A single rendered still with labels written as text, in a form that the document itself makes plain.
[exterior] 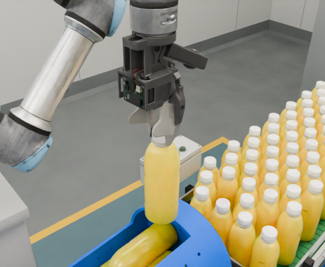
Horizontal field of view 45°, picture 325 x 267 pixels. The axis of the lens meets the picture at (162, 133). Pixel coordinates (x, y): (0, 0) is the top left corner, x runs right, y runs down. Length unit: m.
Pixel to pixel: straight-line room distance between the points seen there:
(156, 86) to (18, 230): 0.66
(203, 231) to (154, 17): 0.50
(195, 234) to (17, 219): 0.47
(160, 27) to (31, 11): 3.06
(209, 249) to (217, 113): 2.89
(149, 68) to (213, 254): 0.45
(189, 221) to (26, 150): 0.44
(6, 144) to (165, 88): 0.51
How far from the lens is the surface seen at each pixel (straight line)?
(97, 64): 4.09
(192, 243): 0.88
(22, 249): 1.20
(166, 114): 0.69
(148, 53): 0.63
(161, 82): 0.64
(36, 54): 3.75
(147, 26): 0.61
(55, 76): 1.03
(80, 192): 2.87
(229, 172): 1.23
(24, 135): 1.04
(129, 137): 3.36
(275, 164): 1.29
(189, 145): 1.35
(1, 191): 1.18
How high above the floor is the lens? 1.88
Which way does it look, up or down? 34 degrees down
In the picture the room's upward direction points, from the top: straight up
